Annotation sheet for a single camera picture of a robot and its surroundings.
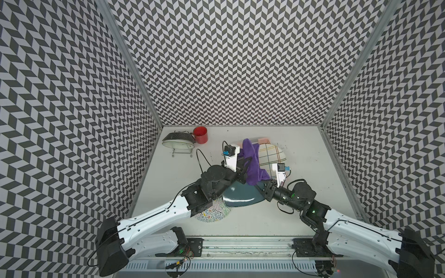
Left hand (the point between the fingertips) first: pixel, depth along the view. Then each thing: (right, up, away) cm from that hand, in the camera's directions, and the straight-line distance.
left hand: (249, 160), depth 66 cm
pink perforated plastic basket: (+10, +7, +35) cm, 37 cm away
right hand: (+1, -10, +3) cm, 10 cm away
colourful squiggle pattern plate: (-13, -27, +17) cm, 34 cm away
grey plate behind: (-36, +10, +29) cm, 47 cm away
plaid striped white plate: (+14, 0, +25) cm, 29 cm away
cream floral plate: (-37, +6, +32) cm, 50 cm away
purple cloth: (0, +4, -2) cm, 4 cm away
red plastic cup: (-25, +11, +37) cm, 46 cm away
